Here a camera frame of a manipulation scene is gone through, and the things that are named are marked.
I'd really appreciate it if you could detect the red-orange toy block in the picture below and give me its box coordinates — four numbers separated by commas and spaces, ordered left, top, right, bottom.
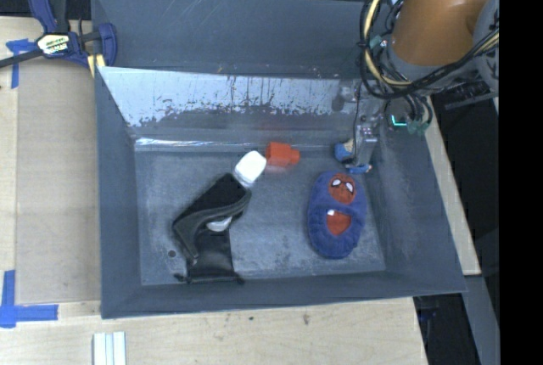
264, 141, 302, 168

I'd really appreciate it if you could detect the small blue toy figure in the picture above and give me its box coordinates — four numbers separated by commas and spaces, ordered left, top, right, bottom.
333, 139, 374, 176

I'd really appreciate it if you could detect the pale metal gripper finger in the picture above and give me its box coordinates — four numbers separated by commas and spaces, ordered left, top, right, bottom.
356, 124, 379, 168

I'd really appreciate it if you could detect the grey metal bin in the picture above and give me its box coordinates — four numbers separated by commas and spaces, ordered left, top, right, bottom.
88, 0, 468, 320

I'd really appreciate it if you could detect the black fabric pouch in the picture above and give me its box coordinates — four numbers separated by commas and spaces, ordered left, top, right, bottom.
171, 172, 254, 286

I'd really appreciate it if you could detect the blue slipper with red mask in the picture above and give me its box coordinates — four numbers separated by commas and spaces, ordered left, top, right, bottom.
305, 171, 368, 261

